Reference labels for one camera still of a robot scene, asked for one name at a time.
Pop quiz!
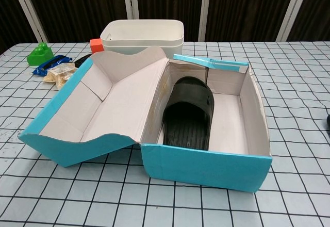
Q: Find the black folding screen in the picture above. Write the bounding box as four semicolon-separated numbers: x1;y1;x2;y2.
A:
0;0;330;55

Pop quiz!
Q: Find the green toy block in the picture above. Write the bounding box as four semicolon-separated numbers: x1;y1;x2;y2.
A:
27;42;54;67

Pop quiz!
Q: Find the blue snack packet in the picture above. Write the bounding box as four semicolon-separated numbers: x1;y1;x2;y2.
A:
32;55;68;76

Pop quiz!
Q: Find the clear snack bag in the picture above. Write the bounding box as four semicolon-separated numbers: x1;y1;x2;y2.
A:
42;62;78;93

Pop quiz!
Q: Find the white plastic bin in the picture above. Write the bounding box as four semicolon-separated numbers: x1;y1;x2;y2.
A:
100;19;185;59

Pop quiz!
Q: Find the small black packet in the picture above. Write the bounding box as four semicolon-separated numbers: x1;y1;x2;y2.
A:
74;54;92;68

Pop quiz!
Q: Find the blue shoe box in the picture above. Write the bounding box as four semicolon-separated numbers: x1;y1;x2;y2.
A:
19;46;273;194

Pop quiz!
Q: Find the orange cube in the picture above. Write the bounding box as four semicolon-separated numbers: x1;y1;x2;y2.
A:
90;38;105;54

